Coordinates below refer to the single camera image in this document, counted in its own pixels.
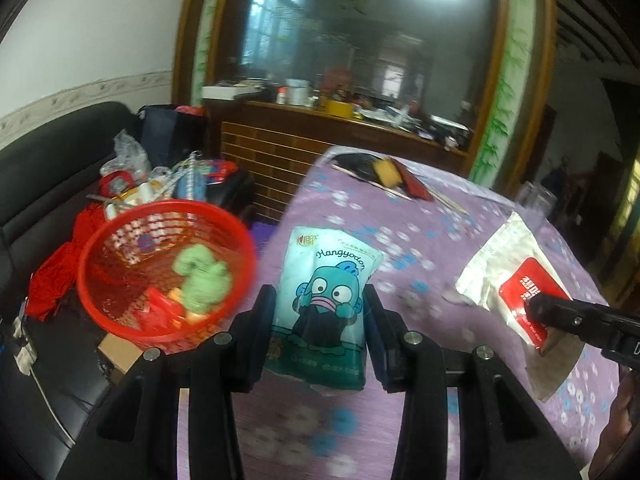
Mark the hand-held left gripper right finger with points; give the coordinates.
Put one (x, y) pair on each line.
(376, 332)

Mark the green cloth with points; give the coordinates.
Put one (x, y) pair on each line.
(205, 280)

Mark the black bag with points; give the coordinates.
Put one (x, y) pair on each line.
(232, 195)

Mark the bamboo painted pillar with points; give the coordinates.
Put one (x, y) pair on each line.
(510, 85)
(207, 35)

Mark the flat white box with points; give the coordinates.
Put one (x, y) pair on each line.
(230, 92)

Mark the red knitted cloth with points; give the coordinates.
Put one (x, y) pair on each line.
(55, 270)

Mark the wooden brick-pattern counter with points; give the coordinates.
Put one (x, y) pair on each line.
(280, 160)

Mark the teal cartoon tissue packet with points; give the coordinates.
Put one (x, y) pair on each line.
(325, 280)

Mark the white pot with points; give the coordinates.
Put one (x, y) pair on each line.
(298, 92)

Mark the yellow sponge block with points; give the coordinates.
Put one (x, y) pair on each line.
(387, 172)

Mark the yellow box on counter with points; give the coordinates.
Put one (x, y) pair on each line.
(338, 107)

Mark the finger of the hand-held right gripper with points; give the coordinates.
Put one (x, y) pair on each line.
(565, 315)

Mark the red printed box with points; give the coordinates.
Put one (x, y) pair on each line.
(220, 170)

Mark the white bag with red label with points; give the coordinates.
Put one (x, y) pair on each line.
(500, 260)

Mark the clear plastic bag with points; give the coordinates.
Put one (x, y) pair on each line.
(125, 152)

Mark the small red packet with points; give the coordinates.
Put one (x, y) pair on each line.
(160, 305)

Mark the dark red pouch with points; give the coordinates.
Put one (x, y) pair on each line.
(415, 185)

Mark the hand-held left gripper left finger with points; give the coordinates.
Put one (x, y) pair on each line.
(262, 315)

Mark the black hand fan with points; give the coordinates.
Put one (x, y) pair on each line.
(357, 162)

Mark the dark blue bag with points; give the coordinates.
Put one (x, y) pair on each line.
(170, 135)

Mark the clear glass mug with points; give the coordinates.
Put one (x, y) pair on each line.
(535, 205)

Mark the black leather sofa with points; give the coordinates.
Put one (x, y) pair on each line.
(50, 185)

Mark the red plastic basket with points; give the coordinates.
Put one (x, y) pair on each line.
(125, 240)

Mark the cardboard box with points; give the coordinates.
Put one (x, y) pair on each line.
(120, 350)

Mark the blue cloth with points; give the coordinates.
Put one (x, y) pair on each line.
(190, 185)

